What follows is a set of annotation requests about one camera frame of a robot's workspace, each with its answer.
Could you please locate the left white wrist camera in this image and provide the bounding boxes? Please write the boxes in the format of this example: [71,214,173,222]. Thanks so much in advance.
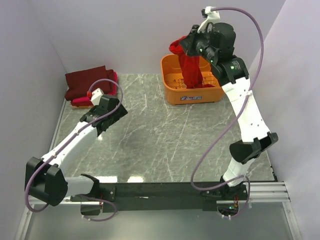
[87,88,104,106]

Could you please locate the folded maroon t shirt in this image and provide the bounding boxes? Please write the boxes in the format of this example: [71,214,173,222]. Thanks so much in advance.
[65,65,115,101]

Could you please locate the orange plastic basket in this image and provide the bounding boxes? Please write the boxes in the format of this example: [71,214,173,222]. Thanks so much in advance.
[161,54,225,105]

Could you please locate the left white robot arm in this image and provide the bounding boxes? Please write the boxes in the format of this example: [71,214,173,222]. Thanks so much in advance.
[25,94,128,207]

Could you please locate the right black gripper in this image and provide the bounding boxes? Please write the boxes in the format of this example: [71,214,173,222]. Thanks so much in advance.
[177,24,217,65]

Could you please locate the red t shirt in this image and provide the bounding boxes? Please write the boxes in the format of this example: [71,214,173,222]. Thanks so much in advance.
[169,35,214,89]

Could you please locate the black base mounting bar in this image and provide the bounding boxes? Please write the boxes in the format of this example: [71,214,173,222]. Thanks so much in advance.
[69,181,250,214]

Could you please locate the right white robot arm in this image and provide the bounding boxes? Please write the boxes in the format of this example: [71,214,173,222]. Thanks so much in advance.
[179,22,279,200]

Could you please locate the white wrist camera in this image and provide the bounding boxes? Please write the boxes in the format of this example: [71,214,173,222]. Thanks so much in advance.
[87,88,104,106]
[197,6,221,33]

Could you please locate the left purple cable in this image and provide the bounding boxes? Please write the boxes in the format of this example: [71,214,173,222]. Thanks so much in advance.
[24,79,125,223]

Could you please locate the aluminium rail frame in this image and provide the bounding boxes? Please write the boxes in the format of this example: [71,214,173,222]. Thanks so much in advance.
[15,182,302,240]

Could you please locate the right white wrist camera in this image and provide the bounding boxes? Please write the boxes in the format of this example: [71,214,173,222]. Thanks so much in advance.
[197,6,221,33]

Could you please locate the folded pink t shirt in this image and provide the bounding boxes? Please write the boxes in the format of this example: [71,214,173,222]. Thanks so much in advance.
[70,83,117,106]

